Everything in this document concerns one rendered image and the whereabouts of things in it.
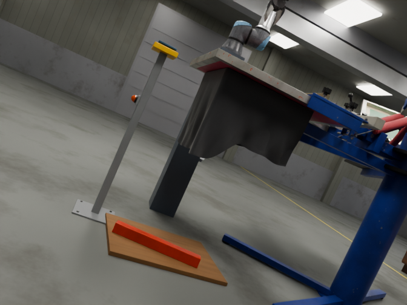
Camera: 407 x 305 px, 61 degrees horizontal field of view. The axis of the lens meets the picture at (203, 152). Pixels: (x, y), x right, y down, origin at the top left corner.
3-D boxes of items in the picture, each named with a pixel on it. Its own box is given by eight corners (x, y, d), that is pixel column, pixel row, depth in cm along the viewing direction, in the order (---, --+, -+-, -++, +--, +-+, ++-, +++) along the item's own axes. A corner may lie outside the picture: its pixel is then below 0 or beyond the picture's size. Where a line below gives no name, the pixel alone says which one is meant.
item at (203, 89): (188, 154, 158) (228, 66, 155) (174, 140, 201) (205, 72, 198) (194, 157, 158) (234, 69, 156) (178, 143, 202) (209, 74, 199)
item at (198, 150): (193, 155, 158) (232, 69, 155) (191, 153, 162) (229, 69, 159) (277, 190, 171) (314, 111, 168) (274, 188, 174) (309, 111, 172)
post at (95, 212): (71, 213, 173) (148, 34, 167) (76, 200, 195) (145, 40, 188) (113, 227, 179) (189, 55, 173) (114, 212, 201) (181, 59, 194)
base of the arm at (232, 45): (218, 50, 247) (223, 37, 246) (236, 60, 250) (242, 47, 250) (223, 47, 232) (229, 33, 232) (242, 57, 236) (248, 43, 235)
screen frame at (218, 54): (214, 55, 146) (218, 47, 146) (189, 65, 202) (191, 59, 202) (357, 130, 168) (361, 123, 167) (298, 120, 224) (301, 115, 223)
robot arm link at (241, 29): (227, 39, 246) (235, 21, 245) (244, 47, 247) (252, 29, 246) (228, 34, 234) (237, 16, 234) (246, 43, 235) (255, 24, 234)
